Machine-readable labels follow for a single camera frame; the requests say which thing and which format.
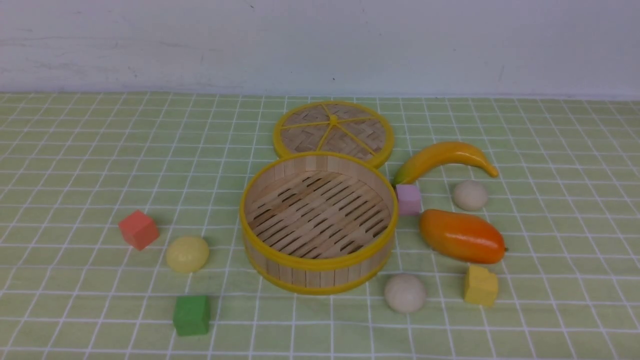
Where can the green checkered tablecloth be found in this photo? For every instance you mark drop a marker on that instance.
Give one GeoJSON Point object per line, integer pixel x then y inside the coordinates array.
{"type": "Point", "coordinates": [73, 165]}

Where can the yellow foam block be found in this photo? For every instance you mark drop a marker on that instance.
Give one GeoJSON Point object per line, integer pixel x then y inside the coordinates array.
{"type": "Point", "coordinates": [481, 286]}

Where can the orange toy mango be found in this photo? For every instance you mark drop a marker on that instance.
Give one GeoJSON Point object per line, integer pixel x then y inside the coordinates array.
{"type": "Point", "coordinates": [462, 236]}

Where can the bamboo steamer lid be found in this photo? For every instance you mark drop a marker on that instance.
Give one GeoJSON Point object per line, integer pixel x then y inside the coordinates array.
{"type": "Point", "coordinates": [335, 126]}

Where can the red foam cube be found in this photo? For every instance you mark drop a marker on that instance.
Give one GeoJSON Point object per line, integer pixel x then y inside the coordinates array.
{"type": "Point", "coordinates": [139, 230]}

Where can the white bun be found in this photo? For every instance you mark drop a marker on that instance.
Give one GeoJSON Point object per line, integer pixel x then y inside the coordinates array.
{"type": "Point", "coordinates": [405, 293]}
{"type": "Point", "coordinates": [470, 195]}

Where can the yellow toy banana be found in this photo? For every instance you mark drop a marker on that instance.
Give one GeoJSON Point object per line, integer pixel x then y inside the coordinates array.
{"type": "Point", "coordinates": [442, 154]}

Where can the bamboo steamer tray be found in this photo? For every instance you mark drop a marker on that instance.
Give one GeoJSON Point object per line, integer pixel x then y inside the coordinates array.
{"type": "Point", "coordinates": [318, 223]}

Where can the pink foam cube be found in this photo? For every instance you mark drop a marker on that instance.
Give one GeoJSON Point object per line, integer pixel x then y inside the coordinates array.
{"type": "Point", "coordinates": [409, 199]}

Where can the green foam cube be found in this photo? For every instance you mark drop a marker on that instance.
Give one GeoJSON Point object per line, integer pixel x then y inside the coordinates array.
{"type": "Point", "coordinates": [191, 315]}

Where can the yellow bun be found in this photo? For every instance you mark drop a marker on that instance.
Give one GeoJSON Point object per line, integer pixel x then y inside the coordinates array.
{"type": "Point", "coordinates": [187, 254]}

